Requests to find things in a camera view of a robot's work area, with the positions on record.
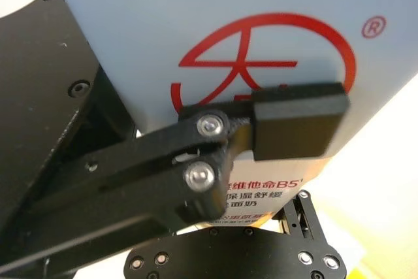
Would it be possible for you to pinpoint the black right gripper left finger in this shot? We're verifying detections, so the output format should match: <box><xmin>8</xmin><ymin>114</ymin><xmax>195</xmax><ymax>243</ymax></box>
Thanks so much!
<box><xmin>121</xmin><ymin>242</ymin><xmax>178</xmax><ymax>279</ymax></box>

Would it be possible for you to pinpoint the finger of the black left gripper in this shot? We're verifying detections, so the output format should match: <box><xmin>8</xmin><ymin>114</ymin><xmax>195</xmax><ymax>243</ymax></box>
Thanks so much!
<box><xmin>93</xmin><ymin>65</ymin><xmax>138</xmax><ymax>143</ymax></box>
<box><xmin>32</xmin><ymin>81</ymin><xmax>351</xmax><ymax>223</ymax></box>

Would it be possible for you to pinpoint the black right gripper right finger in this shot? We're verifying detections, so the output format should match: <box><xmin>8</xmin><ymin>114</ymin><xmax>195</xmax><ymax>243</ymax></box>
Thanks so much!
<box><xmin>280</xmin><ymin>189</ymin><xmax>351</xmax><ymax>279</ymax></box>

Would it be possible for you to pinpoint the white table cloth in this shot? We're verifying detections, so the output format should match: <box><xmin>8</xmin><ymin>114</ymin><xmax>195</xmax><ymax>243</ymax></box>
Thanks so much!
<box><xmin>306</xmin><ymin>73</ymin><xmax>418</xmax><ymax>279</ymax></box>

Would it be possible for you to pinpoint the small yellow object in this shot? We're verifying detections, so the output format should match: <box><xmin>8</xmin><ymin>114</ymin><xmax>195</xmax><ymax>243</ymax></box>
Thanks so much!
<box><xmin>347</xmin><ymin>265</ymin><xmax>368</xmax><ymax>279</ymax></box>

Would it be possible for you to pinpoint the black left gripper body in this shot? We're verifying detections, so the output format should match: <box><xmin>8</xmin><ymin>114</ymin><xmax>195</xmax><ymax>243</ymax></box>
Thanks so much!
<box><xmin>0</xmin><ymin>0</ymin><xmax>184</xmax><ymax>279</ymax></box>

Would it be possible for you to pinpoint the cream bottle with red print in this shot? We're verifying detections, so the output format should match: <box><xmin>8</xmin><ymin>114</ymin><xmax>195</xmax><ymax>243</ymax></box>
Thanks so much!
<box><xmin>45</xmin><ymin>0</ymin><xmax>418</xmax><ymax>229</ymax></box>

